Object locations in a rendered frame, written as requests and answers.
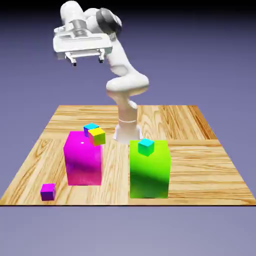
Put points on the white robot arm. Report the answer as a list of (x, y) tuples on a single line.
[(120, 60)]

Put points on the small yellow cube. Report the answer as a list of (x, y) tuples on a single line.
[(97, 136)]

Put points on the large magenta box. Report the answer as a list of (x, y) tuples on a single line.
[(83, 160)]

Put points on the large green box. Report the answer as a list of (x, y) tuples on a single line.
[(149, 174)]

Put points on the small blue cube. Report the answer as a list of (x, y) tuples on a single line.
[(90, 126)]

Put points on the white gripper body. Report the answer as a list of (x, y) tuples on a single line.
[(82, 44)]

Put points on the small purple cube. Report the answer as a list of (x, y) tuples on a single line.
[(48, 192)]

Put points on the small cyan cube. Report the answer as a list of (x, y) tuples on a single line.
[(146, 147)]

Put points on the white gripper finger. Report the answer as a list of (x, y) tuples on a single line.
[(71, 58), (101, 55)]

